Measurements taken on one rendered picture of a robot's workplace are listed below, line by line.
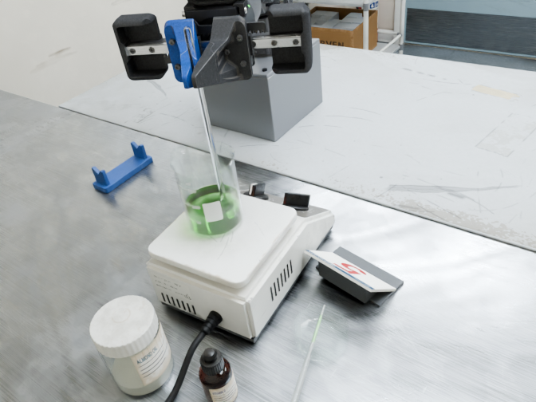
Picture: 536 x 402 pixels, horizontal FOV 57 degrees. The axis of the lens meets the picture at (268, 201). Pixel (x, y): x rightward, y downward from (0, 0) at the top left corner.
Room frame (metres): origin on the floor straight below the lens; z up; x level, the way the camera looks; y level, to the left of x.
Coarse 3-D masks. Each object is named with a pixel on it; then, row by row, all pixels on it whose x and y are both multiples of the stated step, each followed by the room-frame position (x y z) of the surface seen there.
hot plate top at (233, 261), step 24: (264, 216) 0.40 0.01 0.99; (288, 216) 0.40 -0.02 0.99; (168, 240) 0.39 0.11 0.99; (192, 240) 0.38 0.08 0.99; (216, 240) 0.38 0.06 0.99; (240, 240) 0.37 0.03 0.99; (264, 240) 0.37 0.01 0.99; (192, 264) 0.35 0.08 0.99; (216, 264) 0.34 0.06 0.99; (240, 264) 0.34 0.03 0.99
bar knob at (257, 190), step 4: (252, 184) 0.49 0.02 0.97; (256, 184) 0.49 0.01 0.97; (260, 184) 0.50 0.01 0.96; (264, 184) 0.50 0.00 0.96; (252, 188) 0.49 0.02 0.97; (256, 188) 0.49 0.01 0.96; (260, 188) 0.50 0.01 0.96; (264, 188) 0.50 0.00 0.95; (248, 192) 0.50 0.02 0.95; (252, 192) 0.48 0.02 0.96; (256, 192) 0.49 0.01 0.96; (260, 192) 0.49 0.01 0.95; (264, 192) 0.50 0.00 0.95; (252, 196) 0.48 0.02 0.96; (256, 196) 0.48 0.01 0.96; (260, 196) 0.48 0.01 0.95; (264, 196) 0.49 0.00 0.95; (268, 196) 0.49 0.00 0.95
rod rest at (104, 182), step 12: (132, 144) 0.70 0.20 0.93; (132, 156) 0.70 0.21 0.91; (144, 156) 0.69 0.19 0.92; (96, 168) 0.64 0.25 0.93; (120, 168) 0.67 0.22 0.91; (132, 168) 0.67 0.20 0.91; (96, 180) 0.65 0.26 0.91; (108, 180) 0.64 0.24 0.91; (120, 180) 0.64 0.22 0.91; (108, 192) 0.62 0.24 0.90
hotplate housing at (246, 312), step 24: (312, 216) 0.43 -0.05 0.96; (288, 240) 0.38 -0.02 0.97; (312, 240) 0.41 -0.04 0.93; (168, 264) 0.37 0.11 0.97; (264, 264) 0.35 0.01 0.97; (288, 264) 0.37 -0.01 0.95; (168, 288) 0.36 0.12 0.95; (192, 288) 0.34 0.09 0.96; (216, 288) 0.33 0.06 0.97; (240, 288) 0.32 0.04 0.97; (264, 288) 0.33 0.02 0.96; (288, 288) 0.36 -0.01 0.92; (192, 312) 0.35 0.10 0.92; (216, 312) 0.33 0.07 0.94; (240, 312) 0.31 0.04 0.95; (264, 312) 0.32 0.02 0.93; (240, 336) 0.32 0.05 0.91
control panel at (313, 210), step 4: (240, 192) 0.51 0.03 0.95; (244, 192) 0.51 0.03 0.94; (272, 196) 0.51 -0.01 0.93; (276, 196) 0.51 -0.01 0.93; (268, 200) 0.48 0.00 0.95; (272, 200) 0.48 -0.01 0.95; (276, 200) 0.49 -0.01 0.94; (280, 200) 0.49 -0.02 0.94; (312, 208) 0.47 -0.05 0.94; (316, 208) 0.47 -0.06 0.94; (320, 208) 0.47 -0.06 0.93; (324, 208) 0.47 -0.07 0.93; (300, 212) 0.44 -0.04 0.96; (304, 212) 0.44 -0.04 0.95; (308, 212) 0.44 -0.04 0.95; (312, 212) 0.44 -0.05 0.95; (316, 212) 0.45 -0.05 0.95; (320, 212) 0.45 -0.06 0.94; (300, 216) 0.42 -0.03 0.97; (304, 216) 0.42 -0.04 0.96; (308, 216) 0.42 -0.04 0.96
